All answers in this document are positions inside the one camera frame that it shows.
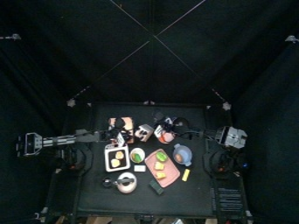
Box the green toy food half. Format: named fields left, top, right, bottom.
left=155, top=151, right=170, bottom=163

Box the frying pan with orange food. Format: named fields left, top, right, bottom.
left=156, top=130, right=176, bottom=144

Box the black round pot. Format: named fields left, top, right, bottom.
left=172, top=116, right=191, bottom=136

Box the small grey toy toaster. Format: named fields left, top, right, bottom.
left=134, top=123, right=155, bottom=143

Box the white square tray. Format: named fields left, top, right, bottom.
left=104, top=144, right=131, bottom=172

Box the blue bowl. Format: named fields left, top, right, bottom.
left=172, top=143, right=194, bottom=167

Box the small black round cup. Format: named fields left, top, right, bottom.
left=102, top=177, right=115, bottom=188

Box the pink rectangular tray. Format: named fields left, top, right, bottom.
left=144, top=148, right=182, bottom=188

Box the yellow toy bar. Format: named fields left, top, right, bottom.
left=182, top=168, right=192, bottom=182

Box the dark green sponge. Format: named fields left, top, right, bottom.
left=148, top=179, right=166, bottom=195

